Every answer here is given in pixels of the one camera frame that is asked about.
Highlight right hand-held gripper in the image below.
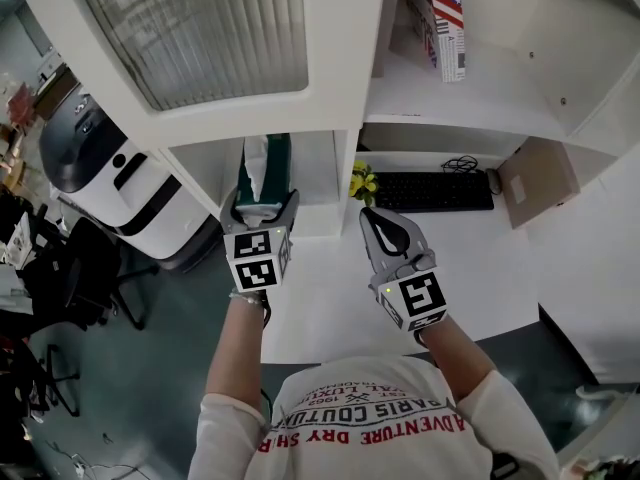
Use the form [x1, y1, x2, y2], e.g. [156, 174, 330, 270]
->
[359, 207, 449, 333]

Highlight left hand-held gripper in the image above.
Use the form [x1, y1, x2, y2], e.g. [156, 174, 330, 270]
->
[219, 189, 302, 295]

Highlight green tissues pack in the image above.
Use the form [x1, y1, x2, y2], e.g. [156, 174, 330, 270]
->
[233, 134, 293, 220]

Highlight person's left forearm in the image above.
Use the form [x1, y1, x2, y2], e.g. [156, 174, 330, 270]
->
[201, 290, 270, 405]

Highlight person's right forearm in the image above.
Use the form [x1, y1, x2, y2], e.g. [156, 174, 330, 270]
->
[413, 311, 503, 405]

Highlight white desk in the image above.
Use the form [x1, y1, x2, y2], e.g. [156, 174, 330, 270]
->
[259, 150, 544, 367]

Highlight black keyboard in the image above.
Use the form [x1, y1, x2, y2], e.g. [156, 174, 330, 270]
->
[373, 169, 496, 213]

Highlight yellow flowers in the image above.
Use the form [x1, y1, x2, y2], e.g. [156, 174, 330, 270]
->
[349, 159, 380, 208]

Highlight flat cardboard box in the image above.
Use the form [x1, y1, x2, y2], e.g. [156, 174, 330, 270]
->
[496, 136, 582, 231]

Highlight white shelf unit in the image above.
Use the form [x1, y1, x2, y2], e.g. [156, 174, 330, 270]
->
[13, 0, 640, 243]

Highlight white and black mobile robot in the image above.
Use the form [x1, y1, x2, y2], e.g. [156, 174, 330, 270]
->
[38, 92, 212, 273]

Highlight black office chair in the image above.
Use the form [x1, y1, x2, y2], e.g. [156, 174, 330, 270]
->
[0, 312, 82, 419]
[29, 211, 162, 333]

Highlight ribbed glass cabinet door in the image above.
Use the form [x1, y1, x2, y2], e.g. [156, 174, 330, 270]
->
[68, 0, 311, 115]

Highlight person's white printed shirt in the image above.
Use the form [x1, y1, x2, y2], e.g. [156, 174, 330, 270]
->
[186, 354, 562, 480]

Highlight flag print book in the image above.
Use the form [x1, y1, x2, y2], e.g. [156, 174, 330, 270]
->
[427, 0, 469, 85]

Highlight dark printed book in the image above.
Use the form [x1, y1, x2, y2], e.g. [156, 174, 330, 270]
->
[398, 0, 442, 70]

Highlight beaded bracelet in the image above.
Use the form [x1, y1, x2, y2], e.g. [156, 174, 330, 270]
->
[228, 288, 268, 308]

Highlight thin black cable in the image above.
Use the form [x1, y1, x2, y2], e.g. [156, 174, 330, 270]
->
[441, 154, 480, 175]

